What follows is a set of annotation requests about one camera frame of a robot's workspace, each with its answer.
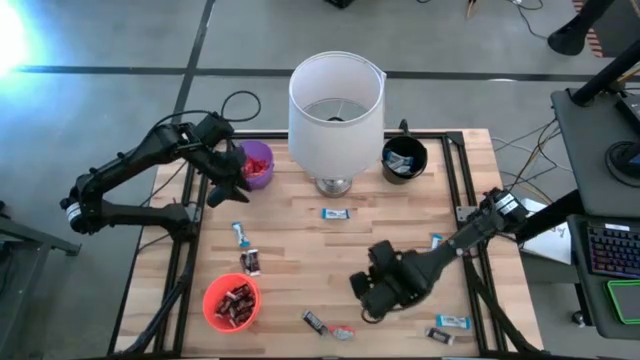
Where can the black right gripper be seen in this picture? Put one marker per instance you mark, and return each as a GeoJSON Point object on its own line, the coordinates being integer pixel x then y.
{"type": "Point", "coordinates": [387, 272]}

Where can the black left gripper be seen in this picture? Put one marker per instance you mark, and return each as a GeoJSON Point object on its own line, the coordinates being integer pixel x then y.
{"type": "Point", "coordinates": [220, 165]}

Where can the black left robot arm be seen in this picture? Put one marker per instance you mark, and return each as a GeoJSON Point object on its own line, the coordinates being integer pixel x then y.
{"type": "Point", "coordinates": [125, 165]}

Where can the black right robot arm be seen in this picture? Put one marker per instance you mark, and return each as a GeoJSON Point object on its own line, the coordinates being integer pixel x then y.
{"type": "Point", "coordinates": [470, 235]}

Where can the purple plastic bucket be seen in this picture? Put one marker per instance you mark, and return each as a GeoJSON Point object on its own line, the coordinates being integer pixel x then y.
{"type": "Point", "coordinates": [265, 182]}

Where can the silver corner plate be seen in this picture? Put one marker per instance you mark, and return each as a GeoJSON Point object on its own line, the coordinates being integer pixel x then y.
{"type": "Point", "coordinates": [464, 214]}

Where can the white-shade silver table lamp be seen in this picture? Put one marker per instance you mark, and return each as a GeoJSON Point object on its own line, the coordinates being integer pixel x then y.
{"type": "Point", "coordinates": [330, 140]}

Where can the black plastic bucket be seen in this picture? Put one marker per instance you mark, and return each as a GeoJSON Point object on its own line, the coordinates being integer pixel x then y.
{"type": "Point", "coordinates": [420, 150]}

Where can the orange plastic bucket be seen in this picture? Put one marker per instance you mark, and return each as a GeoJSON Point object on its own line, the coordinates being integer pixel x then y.
{"type": "Point", "coordinates": [212, 310]}

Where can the white paper sheet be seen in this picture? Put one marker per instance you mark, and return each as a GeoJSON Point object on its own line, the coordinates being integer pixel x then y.
{"type": "Point", "coordinates": [550, 245]}

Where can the black desk leg bar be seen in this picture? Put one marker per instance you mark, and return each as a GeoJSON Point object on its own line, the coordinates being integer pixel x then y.
{"type": "Point", "coordinates": [545, 217]}

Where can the grey keyboard desk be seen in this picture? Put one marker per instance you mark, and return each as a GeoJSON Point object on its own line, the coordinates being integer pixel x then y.
{"type": "Point", "coordinates": [590, 300]}

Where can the black computer keyboard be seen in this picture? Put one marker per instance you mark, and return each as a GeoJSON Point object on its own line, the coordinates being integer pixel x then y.
{"type": "Point", "coordinates": [612, 250]}

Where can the grey operator desk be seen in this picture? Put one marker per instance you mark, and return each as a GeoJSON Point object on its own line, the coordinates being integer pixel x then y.
{"type": "Point", "coordinates": [585, 150]}

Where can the green-edged black tablet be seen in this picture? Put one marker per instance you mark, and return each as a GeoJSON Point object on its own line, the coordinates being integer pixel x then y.
{"type": "Point", "coordinates": [627, 300]}

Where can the black round monitor base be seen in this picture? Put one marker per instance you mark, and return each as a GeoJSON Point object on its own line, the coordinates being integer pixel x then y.
{"type": "Point", "coordinates": [615, 165]}

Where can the black monitor pole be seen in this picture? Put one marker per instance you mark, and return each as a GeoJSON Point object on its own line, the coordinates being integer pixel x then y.
{"type": "Point", "coordinates": [605, 75]}

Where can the black stand leg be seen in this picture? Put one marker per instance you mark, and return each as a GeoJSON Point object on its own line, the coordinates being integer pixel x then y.
{"type": "Point", "coordinates": [570, 37]}

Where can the black hazard-striped floor mat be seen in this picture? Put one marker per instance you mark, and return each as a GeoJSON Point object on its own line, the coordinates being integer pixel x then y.
{"type": "Point", "coordinates": [596, 45]}

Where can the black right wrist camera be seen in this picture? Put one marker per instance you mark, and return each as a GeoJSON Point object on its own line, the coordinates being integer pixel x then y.
{"type": "Point", "coordinates": [380, 306]}

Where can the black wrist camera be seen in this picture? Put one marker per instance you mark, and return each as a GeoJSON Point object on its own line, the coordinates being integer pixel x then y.
{"type": "Point", "coordinates": [380, 306]}
{"type": "Point", "coordinates": [215, 129]}

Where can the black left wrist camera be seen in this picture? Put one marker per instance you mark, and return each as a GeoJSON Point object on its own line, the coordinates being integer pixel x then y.
{"type": "Point", "coordinates": [215, 129]}

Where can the black frame hook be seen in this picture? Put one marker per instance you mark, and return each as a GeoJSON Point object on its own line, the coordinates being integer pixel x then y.
{"type": "Point", "coordinates": [403, 127]}

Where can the grey metal cart frame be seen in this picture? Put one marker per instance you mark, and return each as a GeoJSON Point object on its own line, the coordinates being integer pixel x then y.
{"type": "Point", "coordinates": [30, 235]}

